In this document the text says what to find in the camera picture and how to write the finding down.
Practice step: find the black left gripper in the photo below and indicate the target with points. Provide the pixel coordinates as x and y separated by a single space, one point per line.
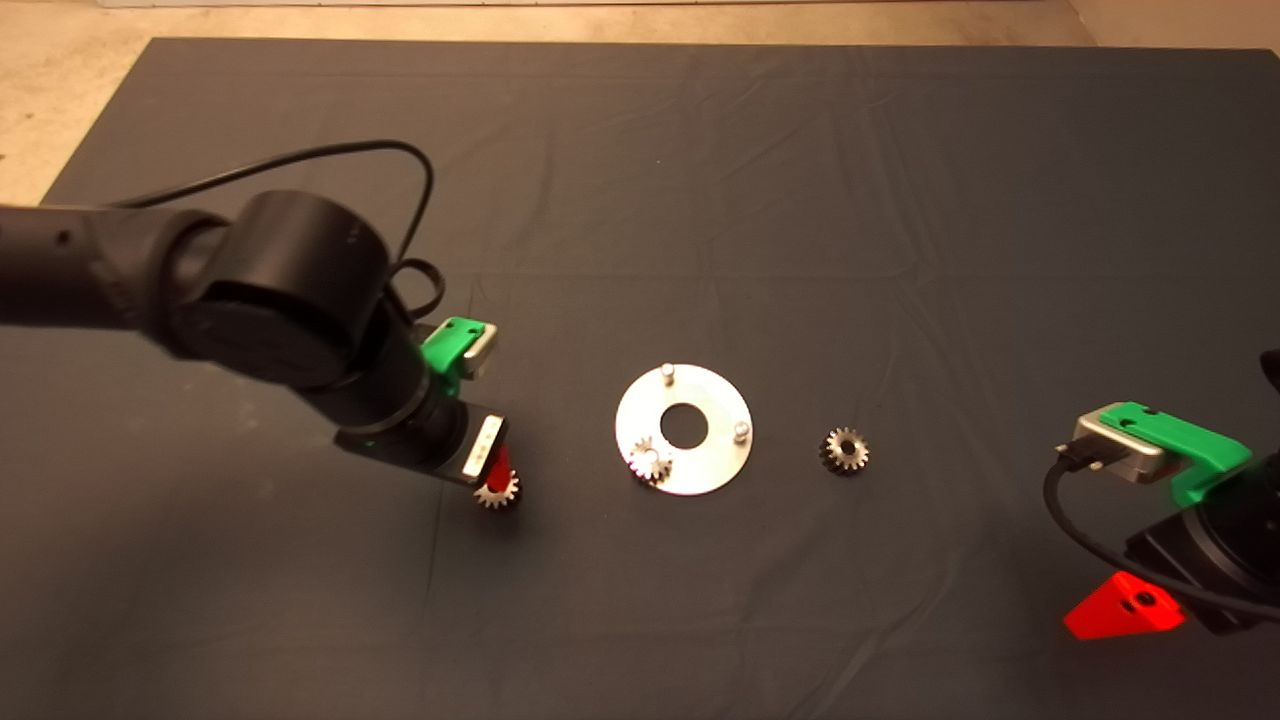
440 440

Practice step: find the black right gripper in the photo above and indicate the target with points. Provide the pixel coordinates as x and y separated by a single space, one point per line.
1230 545

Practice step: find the small steel planetary gear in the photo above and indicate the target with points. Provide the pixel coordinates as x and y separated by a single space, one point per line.
835 456
502 496
640 465

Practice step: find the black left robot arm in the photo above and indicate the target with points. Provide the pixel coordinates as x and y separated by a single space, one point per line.
100 265

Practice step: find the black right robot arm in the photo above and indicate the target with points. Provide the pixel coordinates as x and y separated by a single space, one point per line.
1270 368

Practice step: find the round metal carrier plate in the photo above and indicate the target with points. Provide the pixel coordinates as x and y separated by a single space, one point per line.
712 462

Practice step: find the dark grey table cloth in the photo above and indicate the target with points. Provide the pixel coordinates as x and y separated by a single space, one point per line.
800 200

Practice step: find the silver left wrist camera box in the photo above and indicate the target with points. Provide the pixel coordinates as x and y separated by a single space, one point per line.
483 345

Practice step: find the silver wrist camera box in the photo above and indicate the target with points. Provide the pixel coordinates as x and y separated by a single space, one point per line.
483 345
1115 448

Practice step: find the green left camera mount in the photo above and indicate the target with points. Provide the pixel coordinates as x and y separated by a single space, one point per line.
445 350

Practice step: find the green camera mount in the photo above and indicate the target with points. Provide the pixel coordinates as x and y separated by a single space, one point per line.
1200 445
445 350

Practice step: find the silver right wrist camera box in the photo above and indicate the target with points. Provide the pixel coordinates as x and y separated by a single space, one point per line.
1115 448

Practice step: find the green right camera mount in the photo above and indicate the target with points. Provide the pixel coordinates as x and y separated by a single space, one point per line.
1200 445

